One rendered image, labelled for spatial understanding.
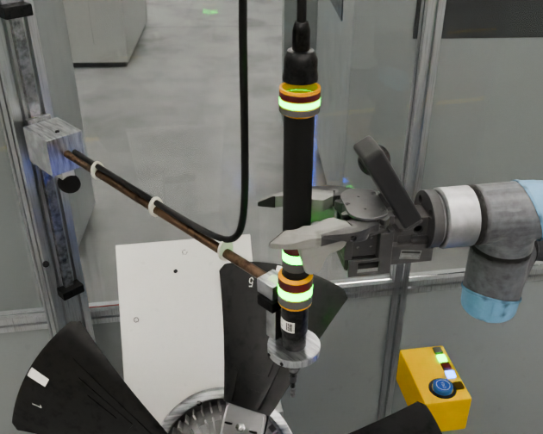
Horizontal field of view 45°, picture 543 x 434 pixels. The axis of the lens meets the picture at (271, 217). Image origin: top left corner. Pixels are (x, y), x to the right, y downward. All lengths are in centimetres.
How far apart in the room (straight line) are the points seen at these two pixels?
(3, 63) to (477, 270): 87
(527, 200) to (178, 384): 73
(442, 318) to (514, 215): 114
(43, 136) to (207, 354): 50
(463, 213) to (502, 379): 145
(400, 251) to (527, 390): 152
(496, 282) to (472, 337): 116
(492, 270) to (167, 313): 65
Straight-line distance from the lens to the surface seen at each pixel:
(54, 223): 141
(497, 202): 81
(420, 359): 146
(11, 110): 130
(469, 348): 205
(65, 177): 127
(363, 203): 77
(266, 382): 103
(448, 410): 141
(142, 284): 127
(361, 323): 185
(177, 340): 127
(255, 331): 105
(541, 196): 84
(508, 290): 88
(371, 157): 73
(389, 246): 78
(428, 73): 154
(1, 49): 127
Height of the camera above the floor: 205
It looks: 31 degrees down
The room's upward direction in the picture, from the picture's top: straight up
